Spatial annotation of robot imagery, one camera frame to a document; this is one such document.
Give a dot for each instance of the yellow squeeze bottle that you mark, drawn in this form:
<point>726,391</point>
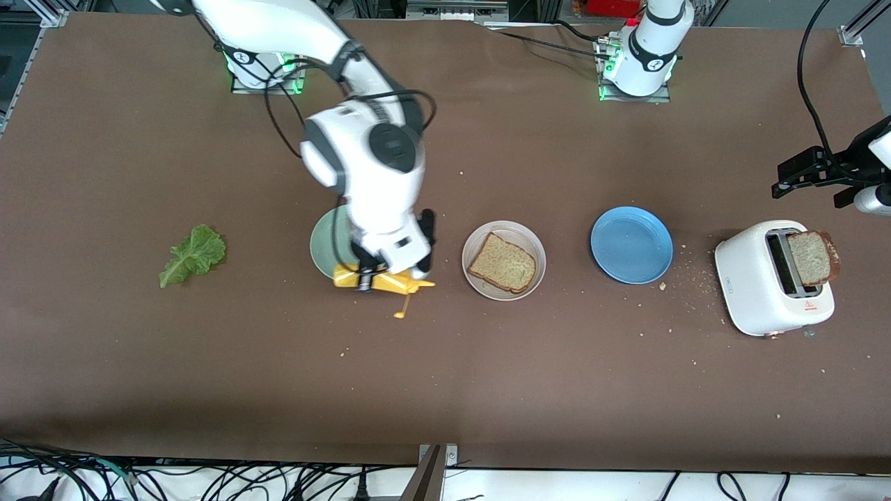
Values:
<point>390,282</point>

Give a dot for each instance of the brown bread slice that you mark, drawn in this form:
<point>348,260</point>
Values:
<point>811,261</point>
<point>505,264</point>

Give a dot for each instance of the green lettuce leaf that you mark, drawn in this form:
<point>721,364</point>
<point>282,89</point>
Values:
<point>198,250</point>

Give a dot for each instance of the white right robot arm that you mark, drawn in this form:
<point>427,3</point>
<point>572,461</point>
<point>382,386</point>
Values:
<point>376,188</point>

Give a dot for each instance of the mint green plate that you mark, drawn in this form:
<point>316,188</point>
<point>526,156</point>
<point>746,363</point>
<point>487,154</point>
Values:
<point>324,247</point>

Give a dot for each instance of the beige plate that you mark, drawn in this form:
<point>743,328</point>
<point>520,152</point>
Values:
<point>518,231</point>

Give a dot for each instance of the blue plate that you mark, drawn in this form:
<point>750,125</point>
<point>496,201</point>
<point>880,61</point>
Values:
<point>632,245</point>

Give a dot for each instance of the white toaster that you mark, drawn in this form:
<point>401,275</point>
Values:
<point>748,285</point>

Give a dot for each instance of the red box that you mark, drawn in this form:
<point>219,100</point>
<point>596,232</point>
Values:
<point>612,7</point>

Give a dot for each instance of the aluminium frame rail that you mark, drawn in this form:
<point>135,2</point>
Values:
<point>853,33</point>
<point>56,19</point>

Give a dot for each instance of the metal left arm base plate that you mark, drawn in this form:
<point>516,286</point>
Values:
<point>626,99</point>

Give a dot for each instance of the aluminium profile bracket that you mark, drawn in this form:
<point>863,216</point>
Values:
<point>428,480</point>

